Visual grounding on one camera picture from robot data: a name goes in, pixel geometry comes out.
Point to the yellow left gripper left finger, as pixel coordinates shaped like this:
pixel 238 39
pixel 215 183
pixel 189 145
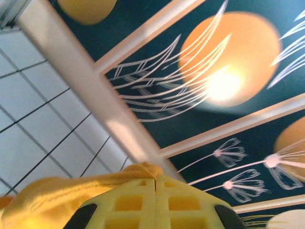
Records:
pixel 133 202

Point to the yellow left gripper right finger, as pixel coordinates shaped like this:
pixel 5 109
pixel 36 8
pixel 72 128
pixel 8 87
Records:
pixel 183 205

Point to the orange t-shirt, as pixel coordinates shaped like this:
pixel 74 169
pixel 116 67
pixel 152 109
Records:
pixel 47 198

